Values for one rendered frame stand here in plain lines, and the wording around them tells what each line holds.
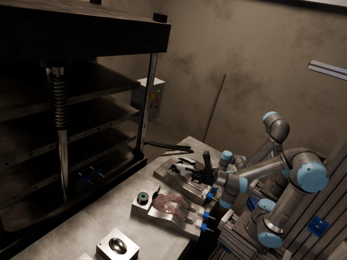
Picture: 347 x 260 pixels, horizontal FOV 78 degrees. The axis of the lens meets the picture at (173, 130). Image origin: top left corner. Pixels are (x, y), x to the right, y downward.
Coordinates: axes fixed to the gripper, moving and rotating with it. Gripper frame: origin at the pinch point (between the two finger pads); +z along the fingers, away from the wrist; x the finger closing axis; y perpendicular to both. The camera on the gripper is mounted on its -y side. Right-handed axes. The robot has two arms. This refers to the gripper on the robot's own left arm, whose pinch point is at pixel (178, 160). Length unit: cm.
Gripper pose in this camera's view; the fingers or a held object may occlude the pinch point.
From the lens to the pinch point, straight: 110.8
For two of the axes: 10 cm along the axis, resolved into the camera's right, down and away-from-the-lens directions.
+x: 2.2, -3.2, 9.2
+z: -9.5, -2.9, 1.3
